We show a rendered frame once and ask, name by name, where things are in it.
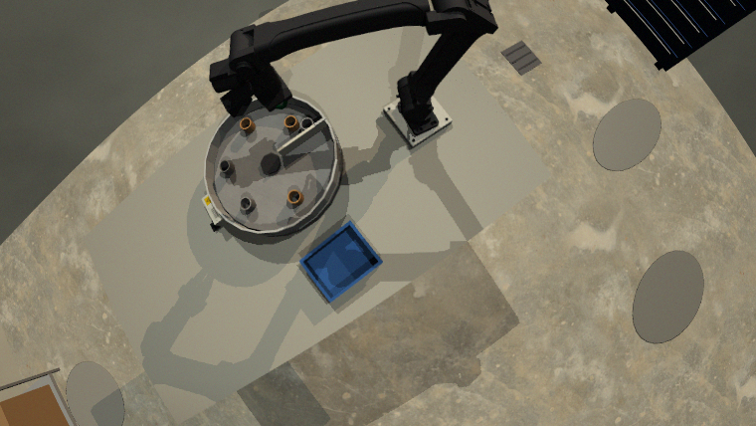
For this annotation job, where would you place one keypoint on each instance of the dark grey metal bushing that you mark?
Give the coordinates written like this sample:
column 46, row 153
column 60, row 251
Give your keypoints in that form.
column 306, row 121
column 243, row 202
column 223, row 165

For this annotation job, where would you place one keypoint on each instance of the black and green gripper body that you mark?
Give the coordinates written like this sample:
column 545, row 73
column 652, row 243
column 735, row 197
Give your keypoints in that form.
column 280, row 89

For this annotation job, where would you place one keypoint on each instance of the bronze bushing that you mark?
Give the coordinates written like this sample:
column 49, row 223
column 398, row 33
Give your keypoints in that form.
column 291, row 193
column 244, row 123
column 288, row 120

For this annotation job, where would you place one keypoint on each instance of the blue crate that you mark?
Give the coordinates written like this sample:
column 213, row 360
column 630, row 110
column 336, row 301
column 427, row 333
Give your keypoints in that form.
column 341, row 262

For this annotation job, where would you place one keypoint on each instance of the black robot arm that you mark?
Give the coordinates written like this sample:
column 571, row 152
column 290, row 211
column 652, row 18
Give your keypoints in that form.
column 252, row 48

